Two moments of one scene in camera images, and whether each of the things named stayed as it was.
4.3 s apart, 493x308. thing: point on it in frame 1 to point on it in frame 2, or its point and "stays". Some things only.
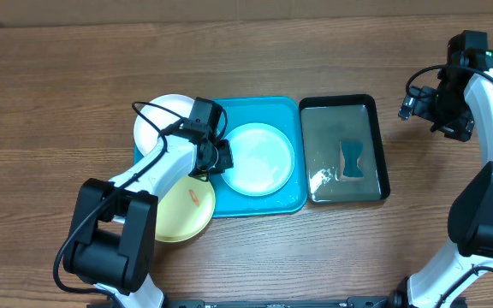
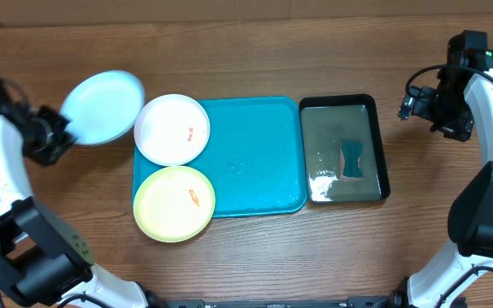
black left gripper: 225,161 to 50,153
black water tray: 328,121 stays
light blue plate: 263,160 to 105,107
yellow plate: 184,209 stays
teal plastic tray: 268,138 stays
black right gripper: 420,103 stays
